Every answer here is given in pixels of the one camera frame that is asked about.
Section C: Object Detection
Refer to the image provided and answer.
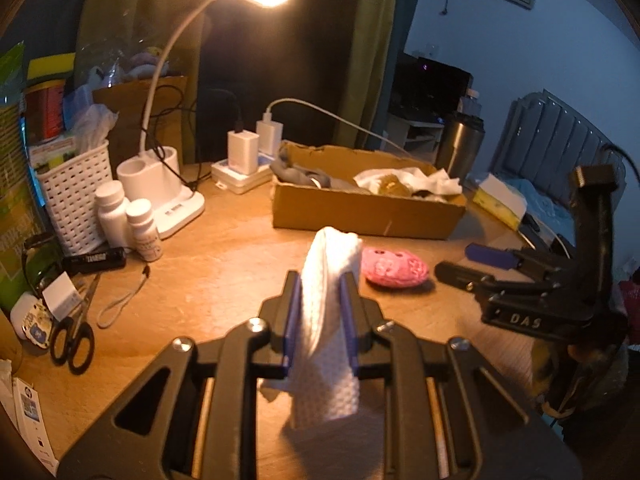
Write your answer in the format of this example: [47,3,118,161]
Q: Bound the black scissors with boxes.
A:
[50,272,101,376]

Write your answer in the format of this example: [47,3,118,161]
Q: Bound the brown plush toy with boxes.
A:
[372,172,413,197]

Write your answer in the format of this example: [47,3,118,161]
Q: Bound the white paper tag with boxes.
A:
[42,275,83,318]

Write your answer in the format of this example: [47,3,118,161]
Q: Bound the red can with yellow lid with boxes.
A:
[25,52,76,143]

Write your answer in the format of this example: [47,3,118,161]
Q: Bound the white waffle cloth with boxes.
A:
[352,166,463,197]
[257,226,365,431]

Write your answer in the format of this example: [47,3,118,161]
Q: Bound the black monitor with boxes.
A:
[390,57,473,123]

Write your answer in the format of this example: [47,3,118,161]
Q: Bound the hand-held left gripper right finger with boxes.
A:
[339,271,583,480]

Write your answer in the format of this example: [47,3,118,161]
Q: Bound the small white pill bottle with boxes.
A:
[125,199,163,262]

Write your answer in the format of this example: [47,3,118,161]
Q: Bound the large white pill bottle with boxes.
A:
[95,180,131,251]

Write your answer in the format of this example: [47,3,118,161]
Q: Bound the white woven basket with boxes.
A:
[32,139,113,256]

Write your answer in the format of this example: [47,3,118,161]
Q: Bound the pastel soft toys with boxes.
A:
[120,49,166,81]

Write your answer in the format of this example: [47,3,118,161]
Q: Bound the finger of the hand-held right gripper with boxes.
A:
[434,260,576,311]
[464,241,577,286]

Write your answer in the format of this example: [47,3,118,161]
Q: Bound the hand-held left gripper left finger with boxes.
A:
[57,269,303,480]

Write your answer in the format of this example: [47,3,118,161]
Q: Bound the white desk lamp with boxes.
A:
[116,0,302,239]

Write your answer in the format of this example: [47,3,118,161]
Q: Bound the white charger with black cable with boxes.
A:
[227,130,261,176]

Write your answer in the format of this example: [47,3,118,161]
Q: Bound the green printed bag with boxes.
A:
[0,42,48,311]

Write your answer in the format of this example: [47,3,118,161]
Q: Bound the yellow sponge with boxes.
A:
[472,172,528,231]

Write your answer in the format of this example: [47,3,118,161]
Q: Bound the pink patterned plush toy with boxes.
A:
[361,246,430,290]

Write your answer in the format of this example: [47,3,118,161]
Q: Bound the grey padded headboard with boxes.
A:
[487,89,628,221]

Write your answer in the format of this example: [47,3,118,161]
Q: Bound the clear plastic bag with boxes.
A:
[65,85,119,153]

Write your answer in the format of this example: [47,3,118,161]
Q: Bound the tall cardboard box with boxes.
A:
[92,75,201,166]

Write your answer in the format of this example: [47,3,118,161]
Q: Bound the teal curtain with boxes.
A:
[385,0,418,111]

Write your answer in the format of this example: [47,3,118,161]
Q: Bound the light blue bedding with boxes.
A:
[515,177,576,241]

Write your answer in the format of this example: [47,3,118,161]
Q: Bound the white power strip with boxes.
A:
[211,157,275,195]

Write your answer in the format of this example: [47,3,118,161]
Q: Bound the black device with lanyard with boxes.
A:
[62,247,152,330]

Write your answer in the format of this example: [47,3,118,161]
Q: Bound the black lamp cable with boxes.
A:
[147,84,247,196]

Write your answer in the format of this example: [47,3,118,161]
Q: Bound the white printed paper tags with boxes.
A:
[0,360,58,476]

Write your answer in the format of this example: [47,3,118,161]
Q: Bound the steel tumbler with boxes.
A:
[434,112,487,181]

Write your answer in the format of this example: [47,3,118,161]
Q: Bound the grey sock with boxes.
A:
[270,142,361,192]

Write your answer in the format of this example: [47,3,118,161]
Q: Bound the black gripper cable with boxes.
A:
[600,142,640,177]

